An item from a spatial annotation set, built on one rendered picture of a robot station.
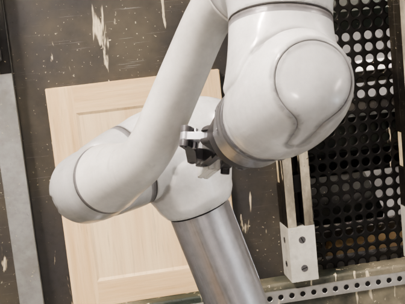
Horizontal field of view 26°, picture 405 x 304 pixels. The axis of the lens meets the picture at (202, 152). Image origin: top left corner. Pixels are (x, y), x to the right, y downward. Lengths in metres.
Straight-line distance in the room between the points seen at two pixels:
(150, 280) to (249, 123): 1.20
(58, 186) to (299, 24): 0.59
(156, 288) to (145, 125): 0.94
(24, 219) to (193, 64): 0.95
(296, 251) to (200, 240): 0.59
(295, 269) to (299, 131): 1.21
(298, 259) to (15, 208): 0.62
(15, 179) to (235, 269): 0.64
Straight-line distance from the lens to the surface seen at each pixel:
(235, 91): 0.80
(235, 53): 0.82
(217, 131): 0.91
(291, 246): 1.95
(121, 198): 1.19
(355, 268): 2.05
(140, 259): 1.95
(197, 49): 1.00
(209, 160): 1.07
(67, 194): 1.27
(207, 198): 1.36
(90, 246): 1.93
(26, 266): 1.92
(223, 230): 1.39
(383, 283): 2.06
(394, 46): 2.00
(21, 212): 1.89
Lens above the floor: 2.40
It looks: 40 degrees down
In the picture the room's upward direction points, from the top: straight up
